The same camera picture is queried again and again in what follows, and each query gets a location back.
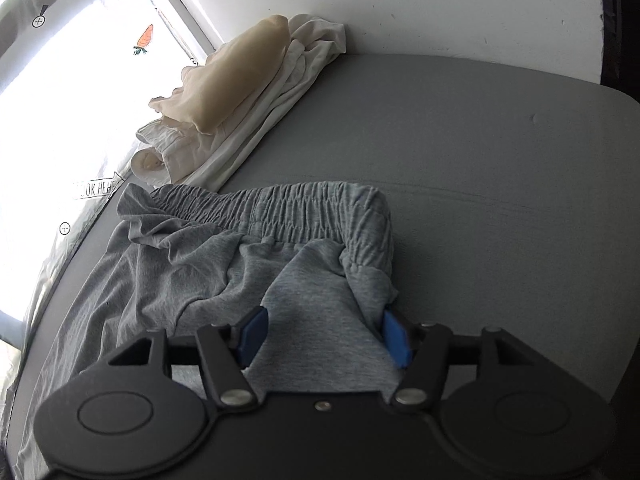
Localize grey sweatpants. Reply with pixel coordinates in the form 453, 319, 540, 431
14, 180, 402, 476

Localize white folded garment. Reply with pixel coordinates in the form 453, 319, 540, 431
130, 14, 347, 191

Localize beige folded garment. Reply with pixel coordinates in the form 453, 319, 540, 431
150, 14, 291, 134

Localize white printed curtain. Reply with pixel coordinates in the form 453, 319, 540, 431
1, 0, 209, 349

